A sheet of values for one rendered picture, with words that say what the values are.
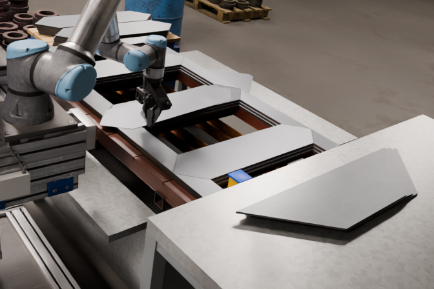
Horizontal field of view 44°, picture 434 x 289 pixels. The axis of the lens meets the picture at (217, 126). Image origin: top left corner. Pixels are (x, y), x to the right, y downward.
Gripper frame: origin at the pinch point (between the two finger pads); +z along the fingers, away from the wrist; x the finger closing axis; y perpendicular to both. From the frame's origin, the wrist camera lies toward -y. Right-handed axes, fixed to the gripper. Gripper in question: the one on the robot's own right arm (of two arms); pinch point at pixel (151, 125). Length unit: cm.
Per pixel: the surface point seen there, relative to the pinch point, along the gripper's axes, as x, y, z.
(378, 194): -8, -92, -22
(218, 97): -45.1, 10.8, 0.9
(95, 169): 20.6, 5.4, 17.5
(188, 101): -28.7, 12.7, 0.9
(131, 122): 5.1, 6.3, 0.8
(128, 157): 16.4, -9.9, 4.4
